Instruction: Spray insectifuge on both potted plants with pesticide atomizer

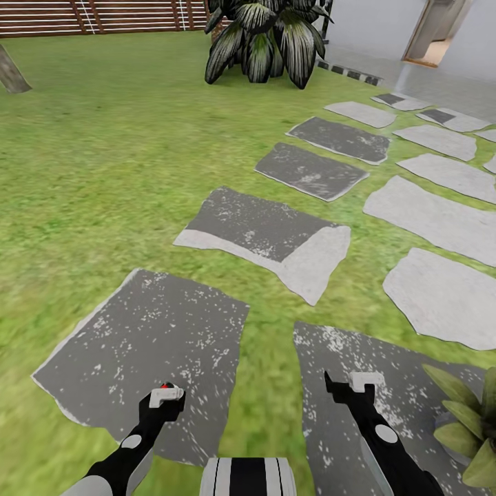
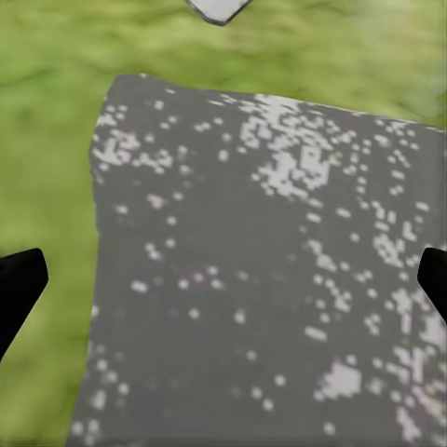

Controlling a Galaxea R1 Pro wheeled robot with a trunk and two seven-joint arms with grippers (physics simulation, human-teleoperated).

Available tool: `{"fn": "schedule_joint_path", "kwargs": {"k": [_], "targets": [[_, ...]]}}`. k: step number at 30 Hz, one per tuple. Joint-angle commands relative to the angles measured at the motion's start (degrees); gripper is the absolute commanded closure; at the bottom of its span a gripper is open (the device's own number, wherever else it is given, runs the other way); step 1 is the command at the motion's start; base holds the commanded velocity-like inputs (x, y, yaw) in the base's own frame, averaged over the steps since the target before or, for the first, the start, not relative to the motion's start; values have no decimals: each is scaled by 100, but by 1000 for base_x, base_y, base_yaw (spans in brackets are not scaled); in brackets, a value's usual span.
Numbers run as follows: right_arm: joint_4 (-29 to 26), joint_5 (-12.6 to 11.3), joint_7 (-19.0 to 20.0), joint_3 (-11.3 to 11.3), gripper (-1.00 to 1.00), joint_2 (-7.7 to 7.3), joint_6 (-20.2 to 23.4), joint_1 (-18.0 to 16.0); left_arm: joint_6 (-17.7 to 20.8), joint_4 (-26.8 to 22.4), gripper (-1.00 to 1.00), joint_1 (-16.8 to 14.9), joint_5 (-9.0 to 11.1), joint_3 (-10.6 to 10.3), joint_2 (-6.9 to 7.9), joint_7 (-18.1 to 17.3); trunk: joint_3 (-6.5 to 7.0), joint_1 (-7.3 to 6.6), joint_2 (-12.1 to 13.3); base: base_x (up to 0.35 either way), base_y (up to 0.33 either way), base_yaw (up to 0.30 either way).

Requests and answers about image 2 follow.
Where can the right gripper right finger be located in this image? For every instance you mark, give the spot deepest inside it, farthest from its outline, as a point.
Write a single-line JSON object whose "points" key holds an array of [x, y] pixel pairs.
{"points": [[432, 275]]}

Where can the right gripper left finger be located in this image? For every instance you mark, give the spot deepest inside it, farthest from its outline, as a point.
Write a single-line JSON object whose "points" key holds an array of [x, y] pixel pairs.
{"points": [[23, 277]]}

